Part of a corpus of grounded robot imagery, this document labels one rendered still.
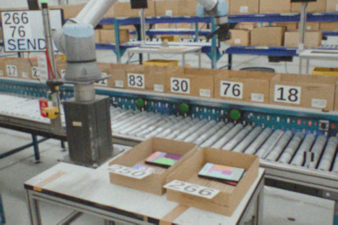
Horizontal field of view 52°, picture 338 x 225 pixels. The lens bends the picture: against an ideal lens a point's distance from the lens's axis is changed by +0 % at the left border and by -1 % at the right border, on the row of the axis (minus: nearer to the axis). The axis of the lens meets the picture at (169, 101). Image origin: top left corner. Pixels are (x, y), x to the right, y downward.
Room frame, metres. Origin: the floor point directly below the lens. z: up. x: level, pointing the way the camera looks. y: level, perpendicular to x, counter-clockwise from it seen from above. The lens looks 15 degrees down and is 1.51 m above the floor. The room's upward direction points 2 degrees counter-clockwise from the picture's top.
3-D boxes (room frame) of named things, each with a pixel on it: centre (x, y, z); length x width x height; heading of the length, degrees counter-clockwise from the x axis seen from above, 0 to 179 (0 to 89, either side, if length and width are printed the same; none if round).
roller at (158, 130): (2.28, 0.04, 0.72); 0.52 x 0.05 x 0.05; 149
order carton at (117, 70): (3.06, 0.45, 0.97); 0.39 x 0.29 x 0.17; 59
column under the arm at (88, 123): (1.79, 0.44, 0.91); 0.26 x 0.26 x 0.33; 63
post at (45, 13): (2.42, 0.81, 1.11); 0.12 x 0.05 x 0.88; 59
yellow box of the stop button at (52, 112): (2.35, 0.81, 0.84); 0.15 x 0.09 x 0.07; 59
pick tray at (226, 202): (1.40, -0.19, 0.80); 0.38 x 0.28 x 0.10; 150
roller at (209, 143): (2.08, -0.29, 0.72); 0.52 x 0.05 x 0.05; 149
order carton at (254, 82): (2.45, -0.56, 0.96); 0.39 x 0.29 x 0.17; 59
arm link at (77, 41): (1.80, 0.45, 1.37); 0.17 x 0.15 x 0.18; 31
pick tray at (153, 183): (1.57, 0.08, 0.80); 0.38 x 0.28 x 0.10; 150
